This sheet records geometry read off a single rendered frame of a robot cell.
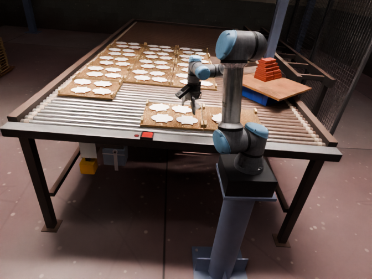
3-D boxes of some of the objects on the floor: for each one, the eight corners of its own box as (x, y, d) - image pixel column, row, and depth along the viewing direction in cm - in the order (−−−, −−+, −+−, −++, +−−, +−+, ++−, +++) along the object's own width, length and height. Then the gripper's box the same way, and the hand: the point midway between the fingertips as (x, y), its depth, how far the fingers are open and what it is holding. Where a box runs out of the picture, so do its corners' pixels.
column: (252, 299, 171) (292, 207, 124) (195, 299, 168) (214, 205, 121) (239, 247, 203) (267, 159, 156) (191, 247, 200) (205, 156, 153)
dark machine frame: (301, 162, 309) (336, 79, 254) (270, 159, 307) (297, 76, 252) (251, 77, 559) (263, 27, 504) (233, 76, 558) (243, 25, 503)
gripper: (208, 86, 156) (205, 115, 166) (191, 75, 169) (188, 103, 180) (197, 87, 151) (194, 117, 162) (180, 76, 165) (177, 104, 176)
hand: (187, 110), depth 170 cm, fingers open, 14 cm apart
